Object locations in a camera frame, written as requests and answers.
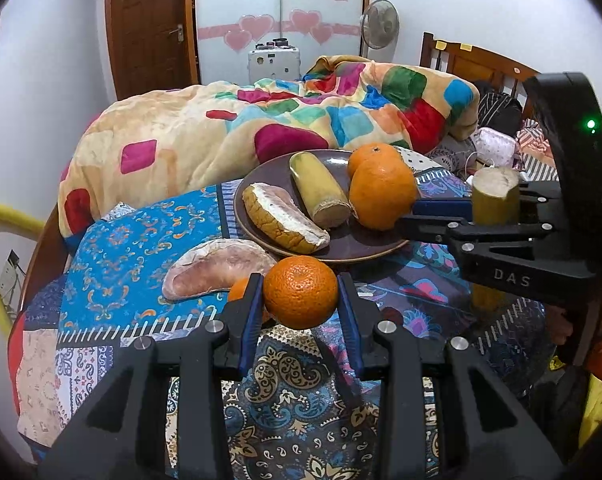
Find brown wooden door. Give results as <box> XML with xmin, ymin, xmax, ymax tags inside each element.
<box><xmin>104</xmin><ymin>0</ymin><xmax>199</xmax><ymax>100</ymax></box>

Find large orange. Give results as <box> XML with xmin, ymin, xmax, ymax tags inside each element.
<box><xmin>350</xmin><ymin>155</ymin><xmax>419</xmax><ymax>231</ymax></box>

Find small mandarin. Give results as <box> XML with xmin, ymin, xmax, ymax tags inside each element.
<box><xmin>263</xmin><ymin>256</ymin><xmax>339</xmax><ymax>330</ymax></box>

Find person's hand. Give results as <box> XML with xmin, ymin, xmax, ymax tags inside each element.
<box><xmin>545</xmin><ymin>306</ymin><xmax>573</xmax><ymax>346</ymax></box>

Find patterned patchwork bed cover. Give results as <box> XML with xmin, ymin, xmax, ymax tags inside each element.
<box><xmin>8</xmin><ymin>148</ymin><xmax>547</xmax><ymax>480</ymax></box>

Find tiny mandarin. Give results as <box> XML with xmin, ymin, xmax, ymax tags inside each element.
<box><xmin>227</xmin><ymin>276</ymin><xmax>270</xmax><ymax>324</ymax></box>

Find wooden headboard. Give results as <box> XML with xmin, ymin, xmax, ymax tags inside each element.
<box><xmin>420</xmin><ymin>32</ymin><xmax>537</xmax><ymax>119</ymax></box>

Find black bag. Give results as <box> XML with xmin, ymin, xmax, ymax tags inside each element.
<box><xmin>474</xmin><ymin>80</ymin><xmax>523</xmax><ymax>138</ymax></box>

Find frosted sliding wardrobe doors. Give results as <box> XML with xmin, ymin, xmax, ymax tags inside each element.
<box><xmin>194</xmin><ymin>0</ymin><xmax>366</xmax><ymax>84</ymax></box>

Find purple ceramic plate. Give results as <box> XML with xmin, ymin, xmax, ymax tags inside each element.
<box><xmin>234</xmin><ymin>150</ymin><xmax>407</xmax><ymax>264</ymax></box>

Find standing electric fan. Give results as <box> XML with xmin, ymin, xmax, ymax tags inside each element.
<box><xmin>359</xmin><ymin>0</ymin><xmax>400</xmax><ymax>58</ymax></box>

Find white appliance box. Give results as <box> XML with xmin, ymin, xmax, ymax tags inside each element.
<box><xmin>248</xmin><ymin>37</ymin><xmax>301</xmax><ymax>84</ymax></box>

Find peeled pomelo flesh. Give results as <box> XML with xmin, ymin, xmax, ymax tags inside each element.
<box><xmin>162</xmin><ymin>238</ymin><xmax>276</xmax><ymax>301</ymax></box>

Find dark red date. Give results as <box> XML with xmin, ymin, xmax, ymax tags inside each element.
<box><xmin>381</xmin><ymin>307</ymin><xmax>404</xmax><ymax>326</ymax></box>

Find colourful checked blanket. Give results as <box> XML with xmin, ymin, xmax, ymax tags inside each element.
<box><xmin>58</xmin><ymin>55</ymin><xmax>480</xmax><ymax>245</ymax></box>

